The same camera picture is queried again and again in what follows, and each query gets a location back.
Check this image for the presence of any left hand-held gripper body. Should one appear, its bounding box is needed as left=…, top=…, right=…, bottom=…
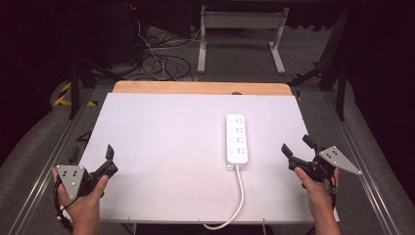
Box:
left=56, top=160, right=119, bottom=201

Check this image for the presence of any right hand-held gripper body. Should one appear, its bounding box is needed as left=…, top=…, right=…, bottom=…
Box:
left=288, top=145, right=362, bottom=182

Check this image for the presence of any white power strip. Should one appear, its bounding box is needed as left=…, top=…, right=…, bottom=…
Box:
left=225, top=113, right=250, bottom=171

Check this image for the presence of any person's left hand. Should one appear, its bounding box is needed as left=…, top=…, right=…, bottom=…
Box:
left=52, top=167, right=110, bottom=218

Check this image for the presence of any person's right hand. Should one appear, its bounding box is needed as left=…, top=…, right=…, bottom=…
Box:
left=294, top=166, right=342, bottom=213

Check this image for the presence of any white table board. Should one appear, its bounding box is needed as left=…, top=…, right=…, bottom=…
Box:
left=78, top=92, right=341, bottom=225

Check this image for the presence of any black metal stand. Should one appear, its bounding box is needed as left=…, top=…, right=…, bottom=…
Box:
left=287, top=9, right=351, bottom=122

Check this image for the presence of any yellow black hazard tape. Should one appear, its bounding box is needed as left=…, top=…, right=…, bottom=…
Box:
left=53, top=81, right=99, bottom=108

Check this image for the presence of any black tripod stand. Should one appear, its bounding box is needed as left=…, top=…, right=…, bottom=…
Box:
left=63, top=6, right=125, bottom=120

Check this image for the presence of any wooden table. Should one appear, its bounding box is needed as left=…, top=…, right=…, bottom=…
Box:
left=112, top=80, right=293, bottom=97

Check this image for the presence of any black equipment box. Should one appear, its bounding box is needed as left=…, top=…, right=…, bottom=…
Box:
left=104, top=2, right=149, bottom=65

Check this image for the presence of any white metal stand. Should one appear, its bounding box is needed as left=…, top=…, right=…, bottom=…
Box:
left=197, top=4, right=291, bottom=75

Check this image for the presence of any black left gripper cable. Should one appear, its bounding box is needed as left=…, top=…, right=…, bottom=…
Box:
left=53, top=177, right=75, bottom=233

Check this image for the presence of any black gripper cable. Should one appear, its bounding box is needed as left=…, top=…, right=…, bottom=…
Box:
left=327, top=174, right=339, bottom=212
left=53, top=177, right=75, bottom=233

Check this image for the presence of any aluminium floor rail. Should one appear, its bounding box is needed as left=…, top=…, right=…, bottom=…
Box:
left=321, top=90, right=403, bottom=235
left=7, top=88, right=96, bottom=235

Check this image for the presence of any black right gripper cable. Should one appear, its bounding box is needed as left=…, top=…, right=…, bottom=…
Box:
left=327, top=174, right=339, bottom=212

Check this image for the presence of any white power strip cable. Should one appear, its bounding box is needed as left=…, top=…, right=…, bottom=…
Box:
left=202, top=164, right=246, bottom=231

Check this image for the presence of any tangle of floor cables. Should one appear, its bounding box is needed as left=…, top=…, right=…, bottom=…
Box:
left=131, top=19, right=202, bottom=82

